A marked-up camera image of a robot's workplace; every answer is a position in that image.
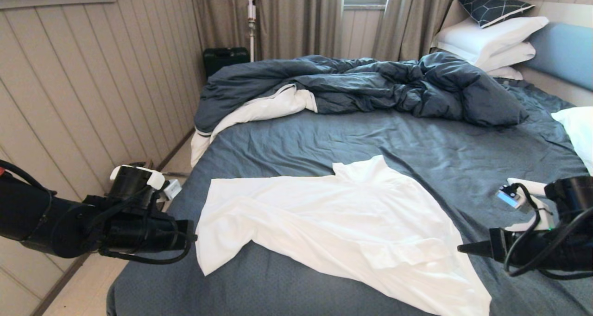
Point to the wide beige curtain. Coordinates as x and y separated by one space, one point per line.
287 19

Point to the white pillow without stack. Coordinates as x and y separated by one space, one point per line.
579 130

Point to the white stick vacuum cleaner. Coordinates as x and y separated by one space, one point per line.
251 19

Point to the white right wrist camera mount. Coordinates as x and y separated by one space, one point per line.
509 198

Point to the blue patterned bed sheet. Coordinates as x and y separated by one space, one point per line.
463 140

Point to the beige upholstered bed frame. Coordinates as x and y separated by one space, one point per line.
556 89

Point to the narrow beige curtain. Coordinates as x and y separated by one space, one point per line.
412 19

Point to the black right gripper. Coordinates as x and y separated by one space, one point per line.
556 253

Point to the blue duvet with white lining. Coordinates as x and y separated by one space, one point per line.
370 84

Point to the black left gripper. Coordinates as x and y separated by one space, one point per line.
139 237

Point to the black suitcase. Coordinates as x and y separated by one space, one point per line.
227 61

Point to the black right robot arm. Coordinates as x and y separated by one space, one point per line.
572 193

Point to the long white remote control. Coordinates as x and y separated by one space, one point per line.
533 186

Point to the flat white pillow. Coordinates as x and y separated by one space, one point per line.
507 72

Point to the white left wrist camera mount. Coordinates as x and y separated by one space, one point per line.
155 179

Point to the large white pillow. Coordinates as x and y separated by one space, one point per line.
482 38

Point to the medium white pillow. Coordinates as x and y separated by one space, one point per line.
509 56

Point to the blue padded headboard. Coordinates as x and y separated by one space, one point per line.
565 52

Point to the white t-shirt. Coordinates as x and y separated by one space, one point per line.
361 223

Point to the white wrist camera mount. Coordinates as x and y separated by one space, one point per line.
155 179
509 198

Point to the dark geometric patterned cushion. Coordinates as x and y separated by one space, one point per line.
493 5

